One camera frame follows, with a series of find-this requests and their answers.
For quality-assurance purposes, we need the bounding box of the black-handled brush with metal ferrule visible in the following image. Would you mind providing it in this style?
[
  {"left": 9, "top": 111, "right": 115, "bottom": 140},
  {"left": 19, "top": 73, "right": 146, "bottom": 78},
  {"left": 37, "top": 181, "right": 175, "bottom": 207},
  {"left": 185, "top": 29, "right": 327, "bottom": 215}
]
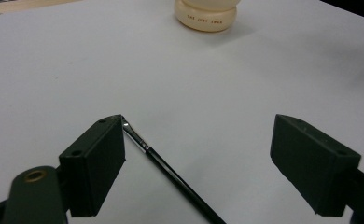
[{"left": 120, "top": 115, "right": 227, "bottom": 224}]

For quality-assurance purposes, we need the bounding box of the cream round container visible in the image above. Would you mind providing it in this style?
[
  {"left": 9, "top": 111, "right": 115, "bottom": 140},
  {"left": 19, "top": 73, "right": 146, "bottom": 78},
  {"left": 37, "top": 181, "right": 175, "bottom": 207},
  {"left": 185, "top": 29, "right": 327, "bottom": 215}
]
[{"left": 174, "top": 0, "right": 242, "bottom": 33}]

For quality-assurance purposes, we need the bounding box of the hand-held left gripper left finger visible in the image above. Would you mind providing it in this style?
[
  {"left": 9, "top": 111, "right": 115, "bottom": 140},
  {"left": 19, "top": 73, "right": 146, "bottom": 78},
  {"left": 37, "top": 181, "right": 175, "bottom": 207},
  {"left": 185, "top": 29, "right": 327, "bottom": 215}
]
[{"left": 58, "top": 114, "right": 127, "bottom": 218}]

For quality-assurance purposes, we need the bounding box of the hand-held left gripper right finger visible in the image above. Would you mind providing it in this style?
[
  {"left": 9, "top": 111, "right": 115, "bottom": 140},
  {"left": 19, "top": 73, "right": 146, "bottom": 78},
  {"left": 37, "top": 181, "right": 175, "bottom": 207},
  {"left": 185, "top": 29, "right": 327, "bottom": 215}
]
[{"left": 270, "top": 113, "right": 362, "bottom": 217}]

